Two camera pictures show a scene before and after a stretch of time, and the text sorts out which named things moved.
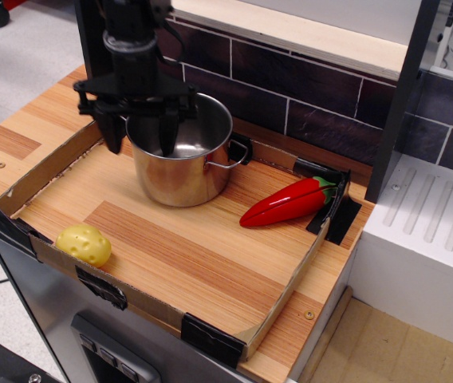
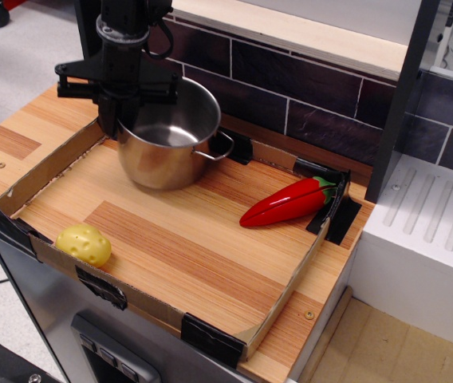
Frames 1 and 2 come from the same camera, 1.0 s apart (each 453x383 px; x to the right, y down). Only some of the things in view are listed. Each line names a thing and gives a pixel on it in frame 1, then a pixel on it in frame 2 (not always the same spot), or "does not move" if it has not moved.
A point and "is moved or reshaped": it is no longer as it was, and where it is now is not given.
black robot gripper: [135, 83] → [120, 74]
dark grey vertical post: [422, 30] does not move
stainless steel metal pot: [197, 172] is moved or reshaped
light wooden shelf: [304, 37] does not move
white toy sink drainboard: [420, 257] does not move
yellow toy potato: [86, 242] does not move
